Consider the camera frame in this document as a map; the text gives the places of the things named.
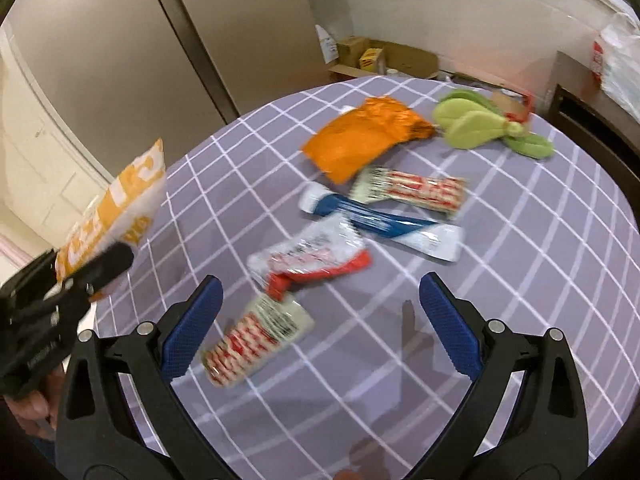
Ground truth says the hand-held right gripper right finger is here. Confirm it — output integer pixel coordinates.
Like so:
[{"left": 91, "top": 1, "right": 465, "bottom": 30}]
[{"left": 419, "top": 271, "right": 590, "bottom": 480}]

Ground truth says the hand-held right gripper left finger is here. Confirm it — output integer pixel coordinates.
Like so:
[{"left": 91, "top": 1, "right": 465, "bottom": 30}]
[{"left": 55, "top": 275, "right": 224, "bottom": 480}]

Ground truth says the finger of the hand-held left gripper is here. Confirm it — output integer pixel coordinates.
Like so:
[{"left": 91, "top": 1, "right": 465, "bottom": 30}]
[{"left": 60, "top": 242, "right": 135, "bottom": 306}]

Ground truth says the yellow white snack bag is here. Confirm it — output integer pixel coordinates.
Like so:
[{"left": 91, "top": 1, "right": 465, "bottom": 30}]
[{"left": 54, "top": 138, "right": 167, "bottom": 303}]

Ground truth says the red white striped wrapper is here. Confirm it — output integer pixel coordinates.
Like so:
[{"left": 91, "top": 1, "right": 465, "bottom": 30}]
[
  {"left": 348, "top": 166, "right": 468, "bottom": 220},
  {"left": 201, "top": 294, "right": 315, "bottom": 388}
]

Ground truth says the person's left hand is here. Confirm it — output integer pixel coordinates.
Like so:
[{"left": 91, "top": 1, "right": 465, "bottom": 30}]
[{"left": 5, "top": 365, "right": 66, "bottom": 441}]

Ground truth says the purple checked tablecloth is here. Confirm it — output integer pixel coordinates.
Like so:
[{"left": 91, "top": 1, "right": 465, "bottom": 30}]
[{"left": 92, "top": 74, "right": 640, "bottom": 480}]

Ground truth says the blue white wrapper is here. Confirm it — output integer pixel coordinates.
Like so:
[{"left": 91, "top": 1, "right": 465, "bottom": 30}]
[{"left": 298, "top": 182, "right": 463, "bottom": 262}]

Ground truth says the white panel door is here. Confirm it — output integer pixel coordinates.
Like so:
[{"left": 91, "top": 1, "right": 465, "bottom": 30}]
[{"left": 0, "top": 25, "right": 116, "bottom": 261}]

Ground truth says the white red crumpled wrapper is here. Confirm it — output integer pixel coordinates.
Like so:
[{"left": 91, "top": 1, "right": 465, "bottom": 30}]
[{"left": 247, "top": 212, "right": 373, "bottom": 301}]

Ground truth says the green plush toy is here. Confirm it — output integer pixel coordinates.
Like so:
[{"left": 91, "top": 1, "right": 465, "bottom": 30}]
[{"left": 432, "top": 87, "right": 555, "bottom": 162}]

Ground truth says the beige refrigerator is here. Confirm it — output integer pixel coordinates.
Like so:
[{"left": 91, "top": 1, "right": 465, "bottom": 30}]
[{"left": 2, "top": 0, "right": 333, "bottom": 181}]

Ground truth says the orange foil bag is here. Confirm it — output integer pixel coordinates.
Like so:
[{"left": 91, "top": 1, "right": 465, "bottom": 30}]
[{"left": 301, "top": 97, "right": 437, "bottom": 184}]

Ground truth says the dark wooden cabinet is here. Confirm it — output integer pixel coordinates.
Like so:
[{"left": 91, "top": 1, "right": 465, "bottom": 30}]
[{"left": 545, "top": 51, "right": 640, "bottom": 201}]

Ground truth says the large open cardboard box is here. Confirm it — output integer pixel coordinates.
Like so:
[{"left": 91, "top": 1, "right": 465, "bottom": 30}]
[{"left": 329, "top": 37, "right": 441, "bottom": 81}]

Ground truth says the small yellow box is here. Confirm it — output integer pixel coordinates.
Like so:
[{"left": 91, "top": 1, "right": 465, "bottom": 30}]
[{"left": 359, "top": 48, "right": 386, "bottom": 72}]

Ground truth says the small cardboard box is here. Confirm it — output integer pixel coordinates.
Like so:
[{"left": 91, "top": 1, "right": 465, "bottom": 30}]
[{"left": 336, "top": 36, "right": 371, "bottom": 67}]

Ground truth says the clear plastic bag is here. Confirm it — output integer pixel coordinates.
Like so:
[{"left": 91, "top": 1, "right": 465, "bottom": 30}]
[{"left": 591, "top": 12, "right": 640, "bottom": 121}]

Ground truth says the white printed bag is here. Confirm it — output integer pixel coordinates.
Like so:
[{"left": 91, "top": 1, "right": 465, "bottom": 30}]
[{"left": 315, "top": 25, "right": 337, "bottom": 65}]

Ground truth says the brown item with red string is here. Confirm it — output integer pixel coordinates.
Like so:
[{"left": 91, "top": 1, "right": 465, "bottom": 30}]
[{"left": 490, "top": 89, "right": 536, "bottom": 123}]

